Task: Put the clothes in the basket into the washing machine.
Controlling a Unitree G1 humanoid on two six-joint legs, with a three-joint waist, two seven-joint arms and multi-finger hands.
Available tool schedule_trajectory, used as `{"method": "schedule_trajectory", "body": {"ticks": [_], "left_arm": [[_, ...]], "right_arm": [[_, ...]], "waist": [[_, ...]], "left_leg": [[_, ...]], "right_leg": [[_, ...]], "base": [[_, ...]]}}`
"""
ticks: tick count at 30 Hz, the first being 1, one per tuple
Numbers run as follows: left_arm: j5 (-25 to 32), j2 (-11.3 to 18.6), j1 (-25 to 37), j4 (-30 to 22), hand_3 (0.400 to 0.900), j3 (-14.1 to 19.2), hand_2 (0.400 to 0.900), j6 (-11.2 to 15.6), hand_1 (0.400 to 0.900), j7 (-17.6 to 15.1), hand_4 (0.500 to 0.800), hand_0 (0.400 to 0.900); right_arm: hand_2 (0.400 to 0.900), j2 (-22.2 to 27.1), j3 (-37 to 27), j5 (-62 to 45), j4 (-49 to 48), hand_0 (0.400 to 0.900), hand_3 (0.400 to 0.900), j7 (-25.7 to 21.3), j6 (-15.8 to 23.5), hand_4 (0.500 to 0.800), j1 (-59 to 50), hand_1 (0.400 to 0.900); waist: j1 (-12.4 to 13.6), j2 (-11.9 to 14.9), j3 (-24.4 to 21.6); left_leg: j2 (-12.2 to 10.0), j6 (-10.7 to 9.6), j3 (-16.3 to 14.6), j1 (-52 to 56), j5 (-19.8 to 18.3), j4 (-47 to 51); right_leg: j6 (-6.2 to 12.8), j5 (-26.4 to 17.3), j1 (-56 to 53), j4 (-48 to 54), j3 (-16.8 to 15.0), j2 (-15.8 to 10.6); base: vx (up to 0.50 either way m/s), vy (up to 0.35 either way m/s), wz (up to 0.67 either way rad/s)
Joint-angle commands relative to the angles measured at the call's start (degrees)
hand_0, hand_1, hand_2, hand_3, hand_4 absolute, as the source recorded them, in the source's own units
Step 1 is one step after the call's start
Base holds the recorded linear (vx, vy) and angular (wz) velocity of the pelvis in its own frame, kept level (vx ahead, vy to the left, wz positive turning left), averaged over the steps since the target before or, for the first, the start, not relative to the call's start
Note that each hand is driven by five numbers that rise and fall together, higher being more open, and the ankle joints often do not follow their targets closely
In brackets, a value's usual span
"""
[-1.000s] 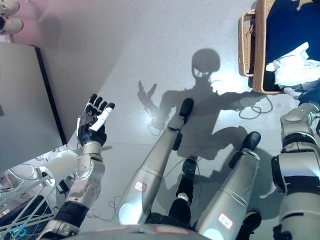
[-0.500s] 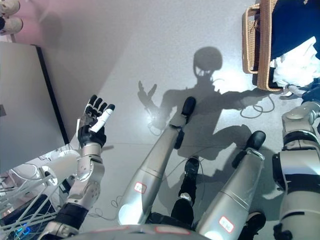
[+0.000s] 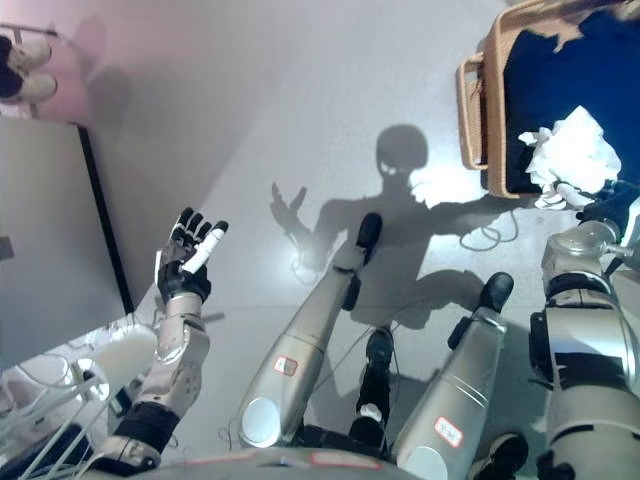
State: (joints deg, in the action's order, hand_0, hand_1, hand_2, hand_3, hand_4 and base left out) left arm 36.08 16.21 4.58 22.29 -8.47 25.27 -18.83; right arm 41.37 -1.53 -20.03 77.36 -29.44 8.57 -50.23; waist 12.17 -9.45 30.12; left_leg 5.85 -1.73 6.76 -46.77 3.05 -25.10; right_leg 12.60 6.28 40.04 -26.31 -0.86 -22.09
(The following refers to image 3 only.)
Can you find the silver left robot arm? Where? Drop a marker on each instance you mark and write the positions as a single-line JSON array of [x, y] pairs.
[[175, 360]]

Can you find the white garment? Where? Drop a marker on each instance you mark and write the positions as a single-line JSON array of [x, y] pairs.
[[575, 145]]

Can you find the black operator shoe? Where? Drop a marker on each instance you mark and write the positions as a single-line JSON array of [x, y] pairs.
[[378, 350]]

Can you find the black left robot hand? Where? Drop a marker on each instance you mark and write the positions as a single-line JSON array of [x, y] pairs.
[[182, 280]]

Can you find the brown woven laundry basket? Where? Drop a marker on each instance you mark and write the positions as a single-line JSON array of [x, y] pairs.
[[495, 125]]

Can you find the black and white sneaker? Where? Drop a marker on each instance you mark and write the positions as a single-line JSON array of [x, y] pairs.
[[502, 455]]

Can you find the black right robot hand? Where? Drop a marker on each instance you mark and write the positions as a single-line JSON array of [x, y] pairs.
[[612, 205]]

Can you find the silver left robot leg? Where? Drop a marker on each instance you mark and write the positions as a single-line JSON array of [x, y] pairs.
[[305, 340]]

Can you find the grey robot torso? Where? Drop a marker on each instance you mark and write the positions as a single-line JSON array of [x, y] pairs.
[[280, 465]]

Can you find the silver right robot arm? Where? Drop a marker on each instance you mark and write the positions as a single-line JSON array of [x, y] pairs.
[[585, 350]]

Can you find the white rounded device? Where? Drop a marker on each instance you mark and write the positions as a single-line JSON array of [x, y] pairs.
[[125, 352]]

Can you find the dark navy garment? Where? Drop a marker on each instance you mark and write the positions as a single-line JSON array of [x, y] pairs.
[[550, 70]]

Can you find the grey panel with black edge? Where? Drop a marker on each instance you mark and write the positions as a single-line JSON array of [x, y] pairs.
[[45, 225]]

